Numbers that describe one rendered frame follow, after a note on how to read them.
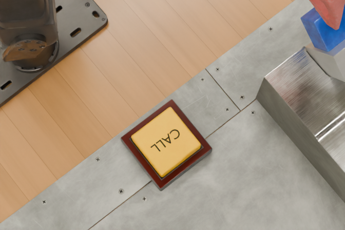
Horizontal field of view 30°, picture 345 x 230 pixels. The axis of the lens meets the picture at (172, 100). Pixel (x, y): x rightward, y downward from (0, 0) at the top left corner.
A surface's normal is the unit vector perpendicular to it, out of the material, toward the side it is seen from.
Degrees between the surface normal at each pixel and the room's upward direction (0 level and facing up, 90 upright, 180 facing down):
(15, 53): 90
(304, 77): 0
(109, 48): 0
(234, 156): 0
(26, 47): 90
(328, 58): 90
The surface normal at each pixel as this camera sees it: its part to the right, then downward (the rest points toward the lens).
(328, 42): 0.37, 0.27
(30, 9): 0.19, 0.88
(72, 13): -0.02, -0.25
